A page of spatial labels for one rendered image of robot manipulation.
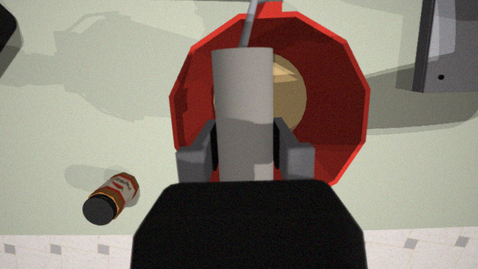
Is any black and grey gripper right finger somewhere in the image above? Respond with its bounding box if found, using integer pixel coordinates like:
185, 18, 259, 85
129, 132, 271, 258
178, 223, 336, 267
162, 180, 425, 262
273, 117, 315, 180

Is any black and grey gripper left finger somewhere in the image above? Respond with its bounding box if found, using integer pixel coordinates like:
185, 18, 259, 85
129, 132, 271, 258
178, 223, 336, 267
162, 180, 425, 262
176, 120, 219, 182

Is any paprika spice jar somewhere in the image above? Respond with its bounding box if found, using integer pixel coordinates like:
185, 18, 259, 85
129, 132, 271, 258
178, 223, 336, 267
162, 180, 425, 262
82, 173, 139, 226

